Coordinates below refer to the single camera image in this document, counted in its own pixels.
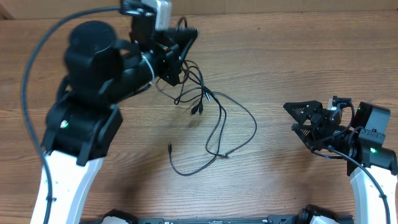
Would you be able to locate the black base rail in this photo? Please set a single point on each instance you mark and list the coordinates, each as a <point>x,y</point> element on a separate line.
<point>217,220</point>

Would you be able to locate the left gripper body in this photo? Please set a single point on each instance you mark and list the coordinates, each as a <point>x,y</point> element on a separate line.
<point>163,53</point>

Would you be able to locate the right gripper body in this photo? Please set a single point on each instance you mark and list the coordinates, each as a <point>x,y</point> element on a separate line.
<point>322,127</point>

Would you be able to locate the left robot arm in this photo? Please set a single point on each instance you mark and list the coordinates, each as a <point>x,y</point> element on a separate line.
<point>103,70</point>

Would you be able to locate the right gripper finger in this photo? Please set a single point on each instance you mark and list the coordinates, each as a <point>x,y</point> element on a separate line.
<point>302,111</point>
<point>305,133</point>

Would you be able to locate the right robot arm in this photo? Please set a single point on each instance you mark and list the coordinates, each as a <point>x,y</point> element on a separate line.
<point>355,135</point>

